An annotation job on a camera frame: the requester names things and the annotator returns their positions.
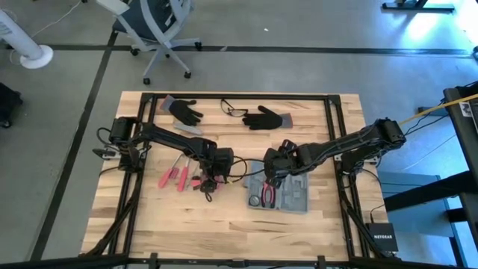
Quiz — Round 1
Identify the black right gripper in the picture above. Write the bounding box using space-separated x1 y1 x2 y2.
263 147 299 188

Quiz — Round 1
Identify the grey plastic tool case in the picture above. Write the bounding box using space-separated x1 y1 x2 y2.
243 159 310 214

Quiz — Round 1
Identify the clear safety glasses black frame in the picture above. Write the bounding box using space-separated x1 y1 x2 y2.
220 98 249 119

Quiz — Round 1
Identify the pink handled metal tool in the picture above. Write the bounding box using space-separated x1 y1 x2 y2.
157 153 184 190

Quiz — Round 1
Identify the black work glove grey cuff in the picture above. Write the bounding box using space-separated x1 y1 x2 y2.
241 105 294 131
160 94 205 126

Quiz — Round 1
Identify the grey utility knife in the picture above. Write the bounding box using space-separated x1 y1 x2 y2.
173 122 205 137

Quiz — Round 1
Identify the grey blue storage cabinet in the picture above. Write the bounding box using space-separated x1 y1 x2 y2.
376 170 459 238

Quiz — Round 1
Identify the grey blue office chair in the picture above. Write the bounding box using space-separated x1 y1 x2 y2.
96 0 203 86

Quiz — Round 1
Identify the black side desk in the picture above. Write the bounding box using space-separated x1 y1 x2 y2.
383 84 478 269

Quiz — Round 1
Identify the white tower fan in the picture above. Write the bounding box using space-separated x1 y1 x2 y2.
0 7 54 70

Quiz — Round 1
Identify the black floor equipment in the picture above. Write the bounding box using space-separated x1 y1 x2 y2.
0 81 24 129

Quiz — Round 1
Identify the black desk foot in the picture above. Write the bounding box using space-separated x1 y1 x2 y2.
381 0 456 13

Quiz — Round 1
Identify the black looped gripper cable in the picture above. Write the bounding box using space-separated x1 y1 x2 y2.
223 155 264 185

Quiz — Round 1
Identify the black Netgear network switch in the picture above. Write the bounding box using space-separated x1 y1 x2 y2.
364 222 400 253

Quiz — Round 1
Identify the yellow hanging cable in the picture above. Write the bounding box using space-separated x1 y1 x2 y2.
398 93 478 126

